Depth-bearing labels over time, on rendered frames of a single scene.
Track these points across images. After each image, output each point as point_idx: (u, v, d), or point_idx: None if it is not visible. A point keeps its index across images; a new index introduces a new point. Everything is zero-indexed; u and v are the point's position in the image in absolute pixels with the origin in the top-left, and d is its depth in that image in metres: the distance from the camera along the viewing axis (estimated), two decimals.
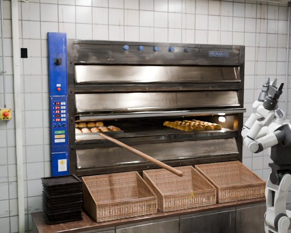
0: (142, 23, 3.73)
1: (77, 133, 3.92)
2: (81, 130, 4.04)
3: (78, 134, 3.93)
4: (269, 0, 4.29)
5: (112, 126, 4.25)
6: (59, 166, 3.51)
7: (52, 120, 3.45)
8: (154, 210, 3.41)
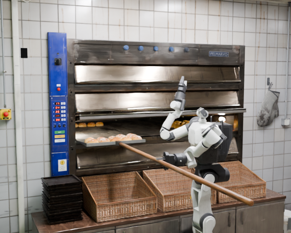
0: (142, 23, 3.73)
1: (93, 143, 3.35)
2: (97, 139, 3.47)
3: (94, 144, 3.35)
4: (269, 0, 4.29)
5: (130, 134, 3.68)
6: (59, 166, 3.51)
7: (52, 120, 3.45)
8: (154, 210, 3.41)
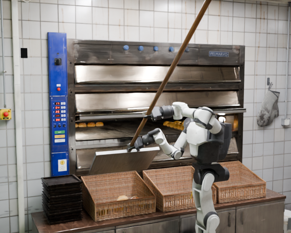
0: (142, 23, 3.73)
1: (103, 151, 3.12)
2: None
3: (105, 152, 3.11)
4: (269, 0, 4.29)
5: None
6: (59, 166, 3.51)
7: (52, 120, 3.45)
8: (152, 209, 3.43)
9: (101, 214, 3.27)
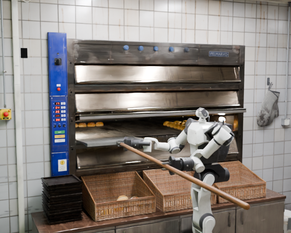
0: (142, 23, 3.73)
1: (94, 143, 3.35)
2: None
3: (95, 144, 3.36)
4: (269, 0, 4.29)
5: None
6: (59, 166, 3.51)
7: (52, 120, 3.45)
8: (152, 209, 3.43)
9: (105, 212, 3.29)
